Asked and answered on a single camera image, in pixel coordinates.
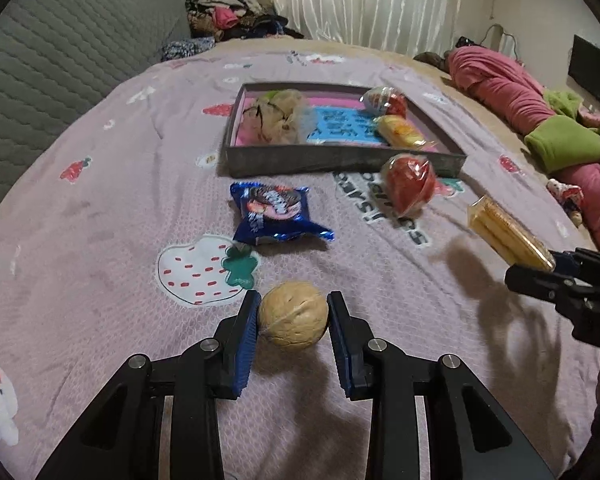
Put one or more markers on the beige mesh bath puff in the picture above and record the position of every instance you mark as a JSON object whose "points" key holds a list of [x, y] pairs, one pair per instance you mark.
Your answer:
{"points": [[278, 117]]}

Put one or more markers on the white curtain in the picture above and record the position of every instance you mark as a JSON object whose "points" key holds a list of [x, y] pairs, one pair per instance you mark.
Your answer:
{"points": [[402, 26]]}

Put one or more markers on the grey quilted headboard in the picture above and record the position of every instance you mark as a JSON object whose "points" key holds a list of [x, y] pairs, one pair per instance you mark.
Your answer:
{"points": [[59, 58]]}

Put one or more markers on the blue cookie packet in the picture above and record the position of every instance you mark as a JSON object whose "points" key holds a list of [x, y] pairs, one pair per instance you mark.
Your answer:
{"points": [[274, 213]]}

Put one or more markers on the pink printed bedsheet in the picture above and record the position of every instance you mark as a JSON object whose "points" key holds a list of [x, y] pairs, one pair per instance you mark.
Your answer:
{"points": [[119, 239]]}

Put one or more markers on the yellow packaged cake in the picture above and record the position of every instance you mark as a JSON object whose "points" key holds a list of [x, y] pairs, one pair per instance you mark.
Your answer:
{"points": [[401, 133]]}

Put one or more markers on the pile of clothes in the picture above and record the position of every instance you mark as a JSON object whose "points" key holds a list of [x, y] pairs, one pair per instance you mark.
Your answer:
{"points": [[224, 20]]}

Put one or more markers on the small stuffed doll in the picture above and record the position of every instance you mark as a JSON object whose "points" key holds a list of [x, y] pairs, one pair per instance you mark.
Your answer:
{"points": [[570, 197]]}

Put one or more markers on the black television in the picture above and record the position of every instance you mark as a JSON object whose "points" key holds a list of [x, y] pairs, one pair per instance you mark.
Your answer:
{"points": [[584, 66]]}

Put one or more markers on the blue patterned cloth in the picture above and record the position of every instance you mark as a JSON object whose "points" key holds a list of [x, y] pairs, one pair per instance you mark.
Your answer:
{"points": [[186, 48]]}

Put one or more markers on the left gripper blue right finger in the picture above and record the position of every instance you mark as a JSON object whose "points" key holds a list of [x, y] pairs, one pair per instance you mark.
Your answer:
{"points": [[360, 357]]}

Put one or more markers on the pink quilt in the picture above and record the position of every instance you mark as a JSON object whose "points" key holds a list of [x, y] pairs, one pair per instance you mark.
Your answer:
{"points": [[507, 90]]}

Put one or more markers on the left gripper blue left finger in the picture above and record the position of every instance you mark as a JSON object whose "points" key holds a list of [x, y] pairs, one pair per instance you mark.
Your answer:
{"points": [[219, 366]]}

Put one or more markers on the dark shallow box tray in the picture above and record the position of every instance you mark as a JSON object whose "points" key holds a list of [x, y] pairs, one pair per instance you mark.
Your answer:
{"points": [[268, 160]]}

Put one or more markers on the green blanket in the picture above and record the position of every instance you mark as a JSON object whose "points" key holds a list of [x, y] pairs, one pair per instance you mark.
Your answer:
{"points": [[568, 138]]}

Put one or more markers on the wafer biscuit pack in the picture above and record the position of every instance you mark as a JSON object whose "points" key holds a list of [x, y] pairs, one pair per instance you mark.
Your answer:
{"points": [[507, 236]]}

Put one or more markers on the walnut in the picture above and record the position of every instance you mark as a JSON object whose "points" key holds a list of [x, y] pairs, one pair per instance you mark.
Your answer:
{"points": [[293, 315]]}

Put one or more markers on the chair with items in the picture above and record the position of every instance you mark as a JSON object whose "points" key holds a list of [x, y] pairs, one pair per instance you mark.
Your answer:
{"points": [[496, 38]]}

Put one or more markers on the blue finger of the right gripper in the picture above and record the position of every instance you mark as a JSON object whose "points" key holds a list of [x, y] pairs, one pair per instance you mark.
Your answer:
{"points": [[572, 295], [582, 264]]}

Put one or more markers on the red toy egg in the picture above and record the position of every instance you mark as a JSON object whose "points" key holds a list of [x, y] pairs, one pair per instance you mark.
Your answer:
{"points": [[409, 181], [384, 101]]}

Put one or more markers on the pink blue book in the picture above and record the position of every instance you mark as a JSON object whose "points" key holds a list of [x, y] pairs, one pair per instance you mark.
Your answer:
{"points": [[346, 122]]}

